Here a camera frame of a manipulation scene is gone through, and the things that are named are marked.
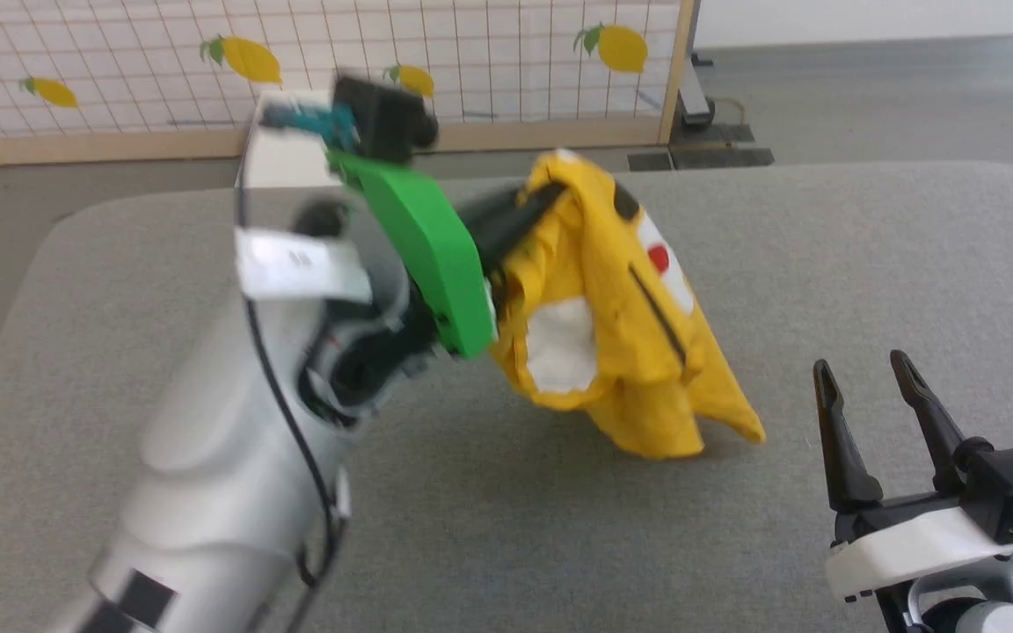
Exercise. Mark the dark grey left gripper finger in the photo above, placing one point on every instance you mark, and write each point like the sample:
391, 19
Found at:
493, 244
506, 204

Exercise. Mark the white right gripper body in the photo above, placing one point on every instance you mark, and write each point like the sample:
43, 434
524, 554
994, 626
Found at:
911, 541

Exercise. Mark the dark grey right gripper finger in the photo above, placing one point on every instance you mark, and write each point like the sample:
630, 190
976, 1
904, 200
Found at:
933, 422
841, 448

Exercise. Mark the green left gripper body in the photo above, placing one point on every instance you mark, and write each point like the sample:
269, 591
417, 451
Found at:
432, 255

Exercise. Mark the yellow cartoon print garment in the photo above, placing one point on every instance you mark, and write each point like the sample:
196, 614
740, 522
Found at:
612, 334

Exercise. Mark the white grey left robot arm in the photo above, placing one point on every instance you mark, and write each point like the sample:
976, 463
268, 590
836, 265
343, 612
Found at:
225, 457

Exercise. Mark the grey fabric sofa cushion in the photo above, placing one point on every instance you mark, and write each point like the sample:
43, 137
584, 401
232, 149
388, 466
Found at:
867, 281

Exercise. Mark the white rectangular block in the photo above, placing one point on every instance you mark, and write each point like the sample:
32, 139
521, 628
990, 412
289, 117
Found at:
282, 158

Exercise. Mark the black floor plates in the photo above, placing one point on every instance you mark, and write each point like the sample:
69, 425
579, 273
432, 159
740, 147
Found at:
717, 154

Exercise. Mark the grey metal screen foot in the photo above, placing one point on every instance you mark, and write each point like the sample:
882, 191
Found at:
694, 92

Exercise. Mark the lemon print partition screen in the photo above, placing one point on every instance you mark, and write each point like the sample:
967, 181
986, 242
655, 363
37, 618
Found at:
120, 61

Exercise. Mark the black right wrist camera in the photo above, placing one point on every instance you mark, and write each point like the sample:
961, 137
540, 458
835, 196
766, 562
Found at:
1012, 488

